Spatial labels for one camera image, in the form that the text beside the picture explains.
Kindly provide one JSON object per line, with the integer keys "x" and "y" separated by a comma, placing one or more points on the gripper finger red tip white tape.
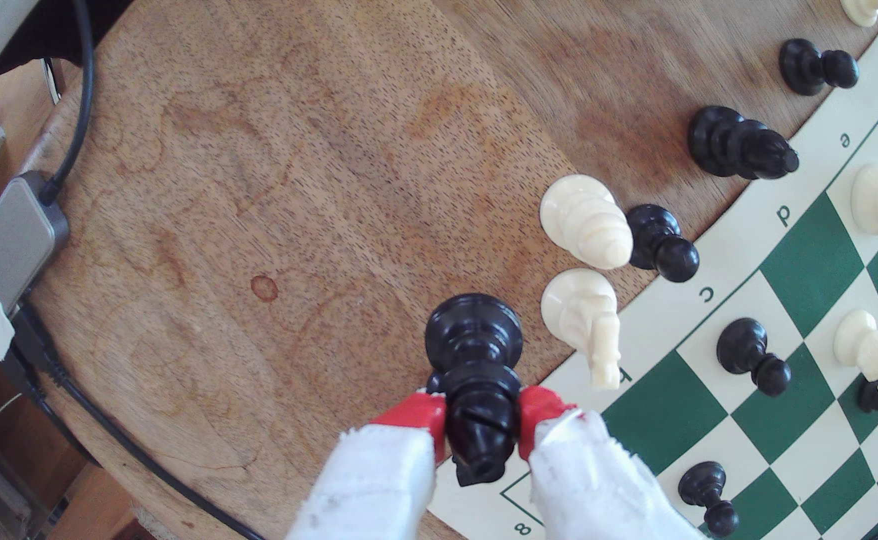
{"x": 589, "y": 480}
{"x": 379, "y": 487}

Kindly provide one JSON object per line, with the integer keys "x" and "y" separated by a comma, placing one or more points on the green and white chess mat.
{"x": 664, "y": 420}

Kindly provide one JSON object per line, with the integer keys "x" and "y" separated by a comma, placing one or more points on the white knight chess piece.
{"x": 578, "y": 307}

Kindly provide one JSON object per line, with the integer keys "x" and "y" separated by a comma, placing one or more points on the white bishop chess piece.
{"x": 581, "y": 217}

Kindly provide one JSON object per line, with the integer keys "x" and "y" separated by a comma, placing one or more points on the white rook chess piece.
{"x": 859, "y": 341}

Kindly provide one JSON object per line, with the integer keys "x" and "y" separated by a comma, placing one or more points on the white pawn chess piece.
{"x": 863, "y": 9}

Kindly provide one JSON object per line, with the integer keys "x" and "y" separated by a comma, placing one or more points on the grey usb hub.
{"x": 19, "y": 225}

